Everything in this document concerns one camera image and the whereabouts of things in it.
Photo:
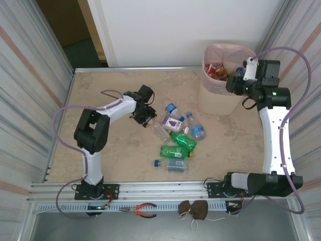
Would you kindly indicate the clear bottle light-blue cap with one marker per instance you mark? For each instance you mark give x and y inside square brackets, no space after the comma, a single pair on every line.
[198,129]

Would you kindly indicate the small clear bottle blue label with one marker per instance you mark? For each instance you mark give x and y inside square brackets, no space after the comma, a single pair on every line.
[171,108]

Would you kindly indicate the brown cloth pouch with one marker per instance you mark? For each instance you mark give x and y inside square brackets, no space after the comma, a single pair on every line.
[199,209]
[185,207]

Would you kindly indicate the plain clear bottle white cap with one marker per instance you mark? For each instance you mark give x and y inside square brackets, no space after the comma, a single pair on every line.
[161,134]

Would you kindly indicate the aluminium table edge rail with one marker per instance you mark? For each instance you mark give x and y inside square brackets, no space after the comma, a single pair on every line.
[138,69]

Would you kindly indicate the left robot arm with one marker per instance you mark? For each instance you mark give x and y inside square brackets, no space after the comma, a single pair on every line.
[118,109]

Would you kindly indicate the bottle with copper brown label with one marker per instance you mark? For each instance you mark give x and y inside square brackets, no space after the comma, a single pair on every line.
[222,72]

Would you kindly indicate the clear bottle purple grape label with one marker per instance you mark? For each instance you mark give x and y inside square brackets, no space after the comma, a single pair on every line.
[171,123]

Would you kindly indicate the grooved aluminium mounting rail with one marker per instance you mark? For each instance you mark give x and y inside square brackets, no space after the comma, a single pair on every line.
[163,188]

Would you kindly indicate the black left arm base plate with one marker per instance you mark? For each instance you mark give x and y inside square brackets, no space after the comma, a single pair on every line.
[113,190]

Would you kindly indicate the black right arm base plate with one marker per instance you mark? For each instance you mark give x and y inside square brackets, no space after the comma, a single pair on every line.
[213,189]

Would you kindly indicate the white door frame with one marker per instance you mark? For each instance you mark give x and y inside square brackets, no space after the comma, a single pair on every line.
[101,30]

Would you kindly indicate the clear bottle dark grey label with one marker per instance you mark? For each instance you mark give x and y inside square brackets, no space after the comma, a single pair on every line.
[175,164]

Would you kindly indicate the Fiji water bottle blue cap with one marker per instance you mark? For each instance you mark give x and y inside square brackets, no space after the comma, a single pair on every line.
[239,70]

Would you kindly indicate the brown door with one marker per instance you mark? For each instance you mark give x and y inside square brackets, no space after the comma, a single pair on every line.
[62,22]

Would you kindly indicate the translucent pink bin liner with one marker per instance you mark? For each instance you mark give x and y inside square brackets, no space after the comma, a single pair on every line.
[213,50]

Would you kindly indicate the beige slatted plastic bin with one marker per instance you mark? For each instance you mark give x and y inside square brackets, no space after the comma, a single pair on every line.
[215,105]

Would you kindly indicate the bottle with red gold label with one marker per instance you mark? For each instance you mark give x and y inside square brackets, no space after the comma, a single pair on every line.
[211,68]

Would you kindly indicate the green plastic bottle yellow cap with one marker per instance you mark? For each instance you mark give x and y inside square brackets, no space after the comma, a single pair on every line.
[183,141]
[173,150]

